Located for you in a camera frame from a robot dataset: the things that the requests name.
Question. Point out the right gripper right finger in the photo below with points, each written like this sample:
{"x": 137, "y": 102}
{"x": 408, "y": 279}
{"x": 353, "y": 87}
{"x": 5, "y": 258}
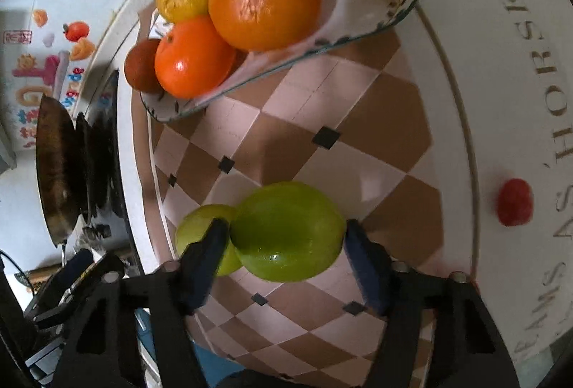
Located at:
{"x": 468, "y": 350}

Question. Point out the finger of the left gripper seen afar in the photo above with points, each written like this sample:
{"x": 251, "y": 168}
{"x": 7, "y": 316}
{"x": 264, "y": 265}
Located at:
{"x": 75, "y": 267}

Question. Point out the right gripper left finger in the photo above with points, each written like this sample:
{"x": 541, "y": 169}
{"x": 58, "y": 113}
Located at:
{"x": 102, "y": 349}

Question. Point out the small green apple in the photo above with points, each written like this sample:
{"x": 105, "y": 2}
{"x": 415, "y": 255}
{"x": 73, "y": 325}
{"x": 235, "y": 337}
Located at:
{"x": 195, "y": 225}

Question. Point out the red cherry tomato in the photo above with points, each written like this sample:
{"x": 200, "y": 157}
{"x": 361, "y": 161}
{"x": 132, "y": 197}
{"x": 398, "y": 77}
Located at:
{"x": 515, "y": 203}

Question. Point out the large green apple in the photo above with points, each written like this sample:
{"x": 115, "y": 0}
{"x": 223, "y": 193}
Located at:
{"x": 287, "y": 232}

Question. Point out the black frying pan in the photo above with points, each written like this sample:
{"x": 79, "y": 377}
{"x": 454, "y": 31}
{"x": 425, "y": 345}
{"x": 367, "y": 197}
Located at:
{"x": 57, "y": 169}

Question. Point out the dark red plum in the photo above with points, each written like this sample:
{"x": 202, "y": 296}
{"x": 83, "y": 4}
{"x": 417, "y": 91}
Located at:
{"x": 139, "y": 67}

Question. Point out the orange tangerine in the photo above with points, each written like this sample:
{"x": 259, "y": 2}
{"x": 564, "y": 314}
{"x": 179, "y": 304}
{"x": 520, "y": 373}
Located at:
{"x": 193, "y": 59}

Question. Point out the checkered brown pink mat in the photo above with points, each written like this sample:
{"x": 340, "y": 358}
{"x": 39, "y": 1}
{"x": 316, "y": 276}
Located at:
{"x": 378, "y": 127}

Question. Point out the large orange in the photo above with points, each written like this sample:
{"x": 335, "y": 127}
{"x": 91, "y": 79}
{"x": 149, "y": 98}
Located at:
{"x": 264, "y": 25}

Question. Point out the oval floral ceramic plate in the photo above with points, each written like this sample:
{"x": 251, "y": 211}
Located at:
{"x": 342, "y": 22}

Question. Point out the colourful wall sticker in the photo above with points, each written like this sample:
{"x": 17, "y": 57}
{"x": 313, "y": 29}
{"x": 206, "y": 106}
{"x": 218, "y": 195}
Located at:
{"x": 42, "y": 55}

